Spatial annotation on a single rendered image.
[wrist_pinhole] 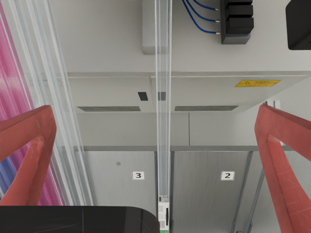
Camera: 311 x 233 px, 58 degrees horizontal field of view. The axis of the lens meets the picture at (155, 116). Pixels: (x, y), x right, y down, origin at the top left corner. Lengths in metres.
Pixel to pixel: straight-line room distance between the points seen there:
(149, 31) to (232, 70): 0.19
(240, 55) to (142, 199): 0.36
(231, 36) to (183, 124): 0.66
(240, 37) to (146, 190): 0.35
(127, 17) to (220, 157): 0.39
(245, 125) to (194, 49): 0.69
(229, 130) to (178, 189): 0.86
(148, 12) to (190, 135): 0.71
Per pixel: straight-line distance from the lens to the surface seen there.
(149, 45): 0.55
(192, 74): 0.60
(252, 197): 0.40
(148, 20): 0.57
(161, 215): 0.40
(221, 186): 0.38
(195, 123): 1.19
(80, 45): 0.62
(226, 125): 1.21
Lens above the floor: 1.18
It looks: 82 degrees down
